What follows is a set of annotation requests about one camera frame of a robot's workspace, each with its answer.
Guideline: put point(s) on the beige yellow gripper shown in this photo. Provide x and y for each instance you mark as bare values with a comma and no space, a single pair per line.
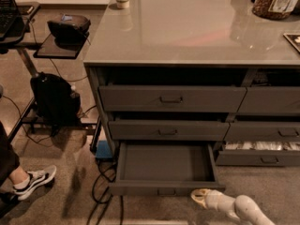
216,202

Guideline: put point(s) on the grey drawer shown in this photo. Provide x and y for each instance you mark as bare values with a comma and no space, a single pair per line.
168,130
164,169
263,132
246,154
271,99
163,98

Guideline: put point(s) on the grey drawer cabinet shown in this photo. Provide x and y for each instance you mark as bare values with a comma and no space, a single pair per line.
191,43

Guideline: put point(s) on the blue box on floor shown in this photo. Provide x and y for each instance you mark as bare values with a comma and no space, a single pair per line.
103,150

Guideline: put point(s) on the grey sneaker on floor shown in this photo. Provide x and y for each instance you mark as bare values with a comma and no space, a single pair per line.
33,181

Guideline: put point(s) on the black backpack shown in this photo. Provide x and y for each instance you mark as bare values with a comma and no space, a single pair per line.
57,103

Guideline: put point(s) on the person leg black trousers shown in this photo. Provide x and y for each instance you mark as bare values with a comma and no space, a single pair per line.
9,160

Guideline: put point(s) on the dark side shelf tray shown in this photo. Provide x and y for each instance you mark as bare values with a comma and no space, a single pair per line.
56,49

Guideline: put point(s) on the black headset device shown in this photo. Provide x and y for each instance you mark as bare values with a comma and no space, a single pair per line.
69,28

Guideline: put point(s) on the black laptop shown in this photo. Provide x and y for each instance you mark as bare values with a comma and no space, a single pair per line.
8,14

